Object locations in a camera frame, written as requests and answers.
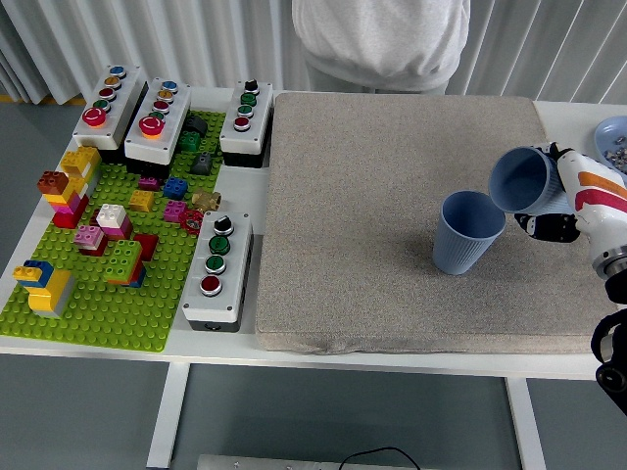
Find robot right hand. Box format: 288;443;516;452
512;140;627;260

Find blue ribbed cup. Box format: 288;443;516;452
488;145;574;216
431;189;506;276

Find pile of metal nuts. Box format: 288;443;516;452
603;139;627;172

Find blue plate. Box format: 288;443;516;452
593;115;627;180

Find grey-brown fabric mat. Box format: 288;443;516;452
254;91;626;354

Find white table leg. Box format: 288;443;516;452
505;376;548;470
145;361;191;469

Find person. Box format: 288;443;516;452
292;0;472;94

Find brass valve red handwheel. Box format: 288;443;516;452
178;188;222;234

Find dark green toy brick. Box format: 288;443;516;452
176;130;202;153

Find blue toy brick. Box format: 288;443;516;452
163;176;188;200

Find five-button control box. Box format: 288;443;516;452
72;64;148;153
123;76;193;175

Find white vertical blinds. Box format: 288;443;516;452
0;0;627;105

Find red sloped toy brick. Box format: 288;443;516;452
132;233;159;260

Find yellow toy brick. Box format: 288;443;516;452
128;189;156;212

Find green orange blue brick stack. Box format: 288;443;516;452
103;239;147;288

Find white brick on maroon stack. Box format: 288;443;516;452
96;204;133;241

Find pink brick on red stack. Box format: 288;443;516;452
72;224;108;257

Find green studded baseplate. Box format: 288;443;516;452
0;111;227;353

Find yellow white grey brick stack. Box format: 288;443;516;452
59;145;103;197

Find brown yellow pink red brick tower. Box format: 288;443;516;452
36;169;90;230

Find yellow blue brick duck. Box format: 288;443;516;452
12;259;75;319

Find black cable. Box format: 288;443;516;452
340;446;421;470

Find four-control selector switch box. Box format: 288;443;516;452
181;210;255;334
218;79;274;168

